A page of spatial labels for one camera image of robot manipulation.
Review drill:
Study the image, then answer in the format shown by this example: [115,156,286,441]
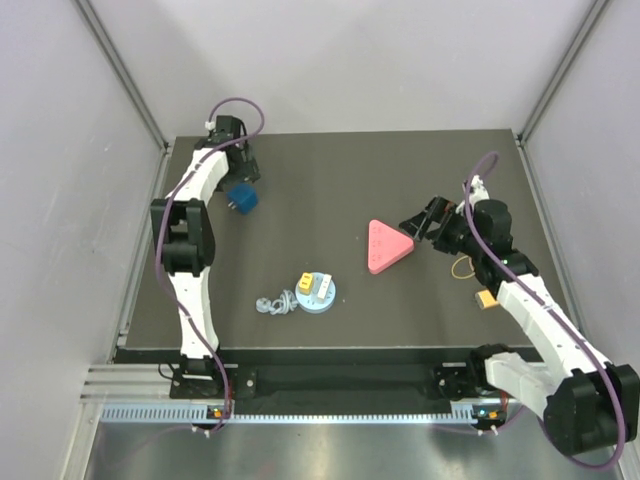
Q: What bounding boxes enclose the pink triangular power strip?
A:
[367,219,415,275]

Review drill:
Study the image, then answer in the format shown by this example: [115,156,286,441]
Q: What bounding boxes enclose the right aluminium frame post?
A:
[515,0,612,148]

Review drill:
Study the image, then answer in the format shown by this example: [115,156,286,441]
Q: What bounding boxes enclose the light blue round socket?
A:
[294,272,337,314]

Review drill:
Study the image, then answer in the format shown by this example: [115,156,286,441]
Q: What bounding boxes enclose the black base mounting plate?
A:
[169,347,531,404]

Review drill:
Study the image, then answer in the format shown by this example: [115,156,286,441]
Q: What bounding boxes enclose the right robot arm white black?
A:
[399,196,639,456]

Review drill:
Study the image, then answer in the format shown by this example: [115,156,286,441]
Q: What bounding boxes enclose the grey slotted cable duct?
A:
[100,403,505,425]

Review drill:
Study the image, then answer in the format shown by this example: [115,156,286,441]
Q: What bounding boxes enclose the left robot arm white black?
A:
[150,115,260,400]

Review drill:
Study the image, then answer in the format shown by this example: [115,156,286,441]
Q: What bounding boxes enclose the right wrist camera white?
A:
[466,175,490,206]

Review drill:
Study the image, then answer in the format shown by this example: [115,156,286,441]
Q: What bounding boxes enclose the light blue socket cord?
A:
[254,289,298,316]

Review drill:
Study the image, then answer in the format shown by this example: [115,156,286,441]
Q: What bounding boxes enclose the left aluminium frame post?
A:
[71,0,170,153]

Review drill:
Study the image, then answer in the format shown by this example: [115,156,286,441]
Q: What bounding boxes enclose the yellow charger on cable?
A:
[474,290,499,310]

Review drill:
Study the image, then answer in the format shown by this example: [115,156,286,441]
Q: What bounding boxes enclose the yellow coiled cable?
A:
[450,255,477,279]

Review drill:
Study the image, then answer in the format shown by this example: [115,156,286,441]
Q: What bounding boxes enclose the yellow plug adapter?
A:
[297,272,314,295]

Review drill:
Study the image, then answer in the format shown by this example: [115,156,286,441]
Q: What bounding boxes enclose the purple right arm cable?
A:
[462,151,629,472]

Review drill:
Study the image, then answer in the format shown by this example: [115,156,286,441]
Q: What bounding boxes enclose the aluminium frame post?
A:
[71,0,170,153]
[515,0,612,148]

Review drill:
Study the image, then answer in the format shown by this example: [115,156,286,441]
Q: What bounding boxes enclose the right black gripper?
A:
[398,196,484,259]

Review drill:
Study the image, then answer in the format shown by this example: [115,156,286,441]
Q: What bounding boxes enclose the white square charger plug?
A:
[315,273,332,303]

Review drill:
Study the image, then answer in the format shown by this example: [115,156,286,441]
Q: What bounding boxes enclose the blue cube plug adapter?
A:
[226,183,258,215]

